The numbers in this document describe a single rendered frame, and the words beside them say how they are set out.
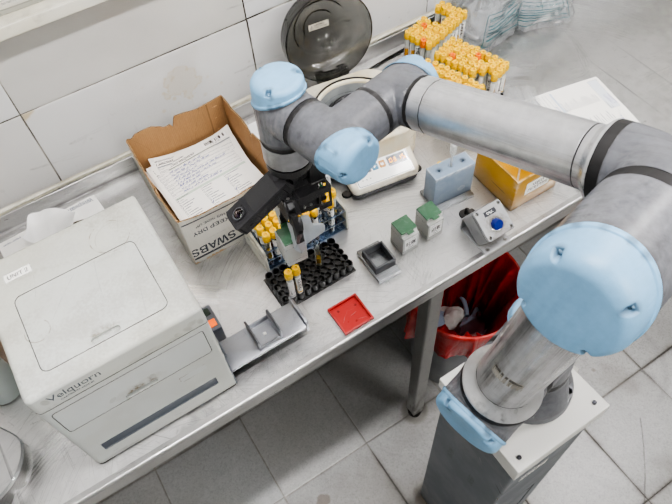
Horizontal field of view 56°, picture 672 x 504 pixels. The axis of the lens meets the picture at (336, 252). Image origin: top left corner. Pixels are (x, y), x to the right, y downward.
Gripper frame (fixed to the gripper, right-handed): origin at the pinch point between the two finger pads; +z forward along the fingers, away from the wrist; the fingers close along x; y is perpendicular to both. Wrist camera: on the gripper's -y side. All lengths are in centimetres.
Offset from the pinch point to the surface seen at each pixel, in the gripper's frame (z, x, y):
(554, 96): 20, 20, 81
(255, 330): 18.1, -3.6, -11.5
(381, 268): 19.2, -3.0, 17.2
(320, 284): 20.4, 0.6, 4.8
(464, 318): 86, 5, 53
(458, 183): 16.4, 6.0, 42.1
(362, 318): 21.8, -9.9, 8.7
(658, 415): 109, -45, 95
